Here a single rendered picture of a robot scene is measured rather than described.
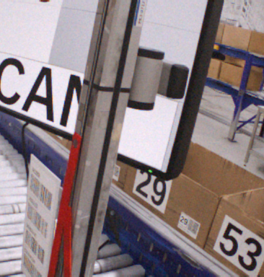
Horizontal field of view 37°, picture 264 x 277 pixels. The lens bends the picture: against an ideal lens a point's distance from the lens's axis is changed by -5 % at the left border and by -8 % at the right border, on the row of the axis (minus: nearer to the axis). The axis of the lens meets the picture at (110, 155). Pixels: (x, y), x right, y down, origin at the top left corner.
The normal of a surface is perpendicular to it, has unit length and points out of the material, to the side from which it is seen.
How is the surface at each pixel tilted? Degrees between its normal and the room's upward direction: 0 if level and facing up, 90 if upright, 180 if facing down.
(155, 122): 86
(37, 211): 90
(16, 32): 86
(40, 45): 86
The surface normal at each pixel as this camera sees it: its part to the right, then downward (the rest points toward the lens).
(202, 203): -0.81, 0.06
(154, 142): -0.56, 0.11
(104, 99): 0.55, 0.37
